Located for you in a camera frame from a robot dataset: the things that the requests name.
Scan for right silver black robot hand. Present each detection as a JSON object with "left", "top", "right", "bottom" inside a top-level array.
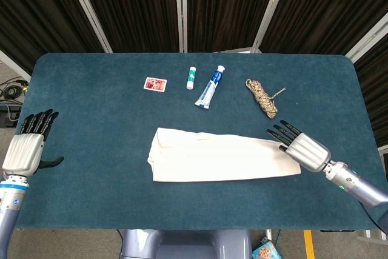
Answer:
[{"left": 266, "top": 119, "right": 332, "bottom": 172}]

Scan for dark equipment box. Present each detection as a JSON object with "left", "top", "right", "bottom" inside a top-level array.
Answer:
[{"left": 0, "top": 103, "right": 22, "bottom": 128}]

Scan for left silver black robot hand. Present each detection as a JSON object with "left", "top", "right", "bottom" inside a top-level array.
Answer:
[{"left": 1, "top": 109, "right": 65, "bottom": 178}]

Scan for green white glue stick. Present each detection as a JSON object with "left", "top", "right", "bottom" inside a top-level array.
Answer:
[{"left": 186, "top": 66, "right": 196, "bottom": 91}]

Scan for yellow floor tape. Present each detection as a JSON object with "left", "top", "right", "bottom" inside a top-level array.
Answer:
[{"left": 303, "top": 230, "right": 315, "bottom": 259}]

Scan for white T-shirt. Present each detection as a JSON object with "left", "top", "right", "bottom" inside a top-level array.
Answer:
[{"left": 147, "top": 127, "right": 302, "bottom": 183}]

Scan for blue cookie snack box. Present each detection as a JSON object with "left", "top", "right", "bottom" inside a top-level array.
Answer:
[{"left": 252, "top": 239, "right": 278, "bottom": 259}]

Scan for grey-blue robot torso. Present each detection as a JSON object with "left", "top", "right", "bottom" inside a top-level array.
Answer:
[{"left": 119, "top": 229, "right": 253, "bottom": 259}]

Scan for white screen frame post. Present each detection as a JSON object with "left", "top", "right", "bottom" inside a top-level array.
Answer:
[
  {"left": 62, "top": 0, "right": 113, "bottom": 53},
  {"left": 250, "top": 0, "right": 292, "bottom": 54},
  {"left": 174, "top": 0, "right": 189, "bottom": 53},
  {"left": 345, "top": 12, "right": 388, "bottom": 62},
  {"left": 0, "top": 49, "right": 31, "bottom": 82}
]

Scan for beige rope bundle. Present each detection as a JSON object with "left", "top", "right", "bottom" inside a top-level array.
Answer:
[{"left": 244, "top": 78, "right": 287, "bottom": 119}]

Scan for red playing card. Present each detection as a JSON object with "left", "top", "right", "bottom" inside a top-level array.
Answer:
[{"left": 143, "top": 76, "right": 168, "bottom": 93}]

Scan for black floor cables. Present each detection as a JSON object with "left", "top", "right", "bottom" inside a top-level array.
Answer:
[{"left": 0, "top": 79, "right": 30, "bottom": 102}]

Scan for blue white toothpaste tube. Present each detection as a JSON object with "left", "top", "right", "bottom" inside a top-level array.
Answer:
[{"left": 194, "top": 65, "right": 226, "bottom": 110}]

